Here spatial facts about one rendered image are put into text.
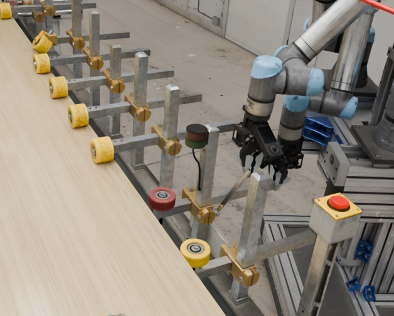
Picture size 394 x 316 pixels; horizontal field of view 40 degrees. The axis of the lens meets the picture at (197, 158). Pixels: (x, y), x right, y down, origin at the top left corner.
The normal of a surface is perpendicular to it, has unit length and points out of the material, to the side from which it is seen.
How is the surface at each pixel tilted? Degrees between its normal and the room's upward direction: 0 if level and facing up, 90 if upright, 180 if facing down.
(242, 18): 91
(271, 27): 90
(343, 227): 90
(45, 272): 0
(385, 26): 90
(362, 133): 0
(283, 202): 0
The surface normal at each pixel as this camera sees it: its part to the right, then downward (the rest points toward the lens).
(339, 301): 0.09, -0.85
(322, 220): -0.88, 0.18
